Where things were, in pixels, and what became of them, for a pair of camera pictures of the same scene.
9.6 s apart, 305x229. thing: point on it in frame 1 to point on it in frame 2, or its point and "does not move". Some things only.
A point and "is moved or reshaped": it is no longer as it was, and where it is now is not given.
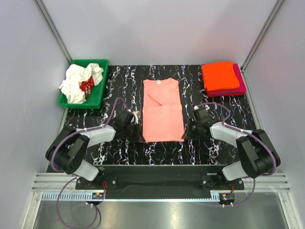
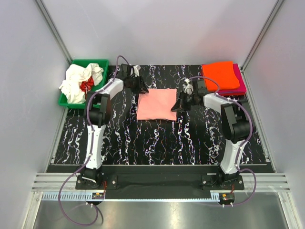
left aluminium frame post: [54, 30] does not move
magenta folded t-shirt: [241, 89] does not move
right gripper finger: [188, 134] to [180, 104]
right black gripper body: [195, 126] to [189, 100]
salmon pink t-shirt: [162, 119] is moved or reshaped
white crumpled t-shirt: [75, 74] does not move
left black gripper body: [129, 130] to [135, 83]
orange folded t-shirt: [219, 76] does not move
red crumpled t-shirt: [86, 86] does not move
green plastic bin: [95, 98] does not move
